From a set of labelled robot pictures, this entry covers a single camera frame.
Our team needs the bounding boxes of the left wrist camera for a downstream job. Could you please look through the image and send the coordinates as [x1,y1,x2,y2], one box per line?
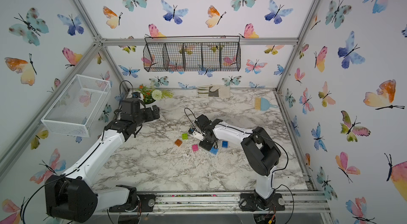
[131,92,144,100]

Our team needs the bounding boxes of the orange lego brick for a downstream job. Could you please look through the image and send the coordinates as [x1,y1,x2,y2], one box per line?
[174,139,182,147]

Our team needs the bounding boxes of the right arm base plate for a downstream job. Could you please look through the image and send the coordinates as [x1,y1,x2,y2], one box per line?
[238,192,285,212]

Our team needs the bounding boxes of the white mesh wall basket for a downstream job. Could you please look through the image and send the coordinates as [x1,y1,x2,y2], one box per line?
[41,74,111,137]

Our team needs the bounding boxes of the potted flower plant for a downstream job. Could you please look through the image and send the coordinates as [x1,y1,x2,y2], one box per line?
[137,85,173,104]

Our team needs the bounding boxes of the black wire wall basket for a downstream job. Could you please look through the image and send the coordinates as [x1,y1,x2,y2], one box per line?
[142,35,241,72]

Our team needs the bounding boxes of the long blue lego brick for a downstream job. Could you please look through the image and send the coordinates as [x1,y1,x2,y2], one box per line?
[209,147,219,155]

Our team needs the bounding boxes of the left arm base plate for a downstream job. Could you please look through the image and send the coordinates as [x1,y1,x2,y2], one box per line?
[109,194,156,213]

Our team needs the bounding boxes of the pink lego brick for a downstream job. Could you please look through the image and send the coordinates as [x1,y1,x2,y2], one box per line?
[192,145,199,152]

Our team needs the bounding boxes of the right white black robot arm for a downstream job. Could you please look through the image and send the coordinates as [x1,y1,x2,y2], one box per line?
[188,114,282,209]

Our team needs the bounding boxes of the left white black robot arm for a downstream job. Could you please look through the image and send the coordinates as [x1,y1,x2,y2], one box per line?
[44,97,160,223]

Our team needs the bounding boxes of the blue dustpan brush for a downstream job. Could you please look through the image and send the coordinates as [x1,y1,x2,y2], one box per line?
[254,97,278,112]

